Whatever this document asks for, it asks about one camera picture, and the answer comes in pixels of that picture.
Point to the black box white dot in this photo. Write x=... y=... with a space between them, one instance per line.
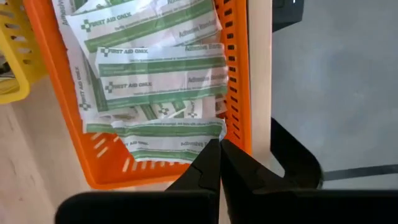
x=287 y=12

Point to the yellow plastic basket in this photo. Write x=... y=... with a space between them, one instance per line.
x=18 y=77

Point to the orange plastic basket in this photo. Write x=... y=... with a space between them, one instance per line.
x=102 y=168

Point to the black floor tape strip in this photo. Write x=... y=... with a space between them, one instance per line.
x=360 y=172

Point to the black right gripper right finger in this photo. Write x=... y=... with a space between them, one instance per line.
x=239 y=174

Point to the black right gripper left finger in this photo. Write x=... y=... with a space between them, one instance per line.
x=205 y=171

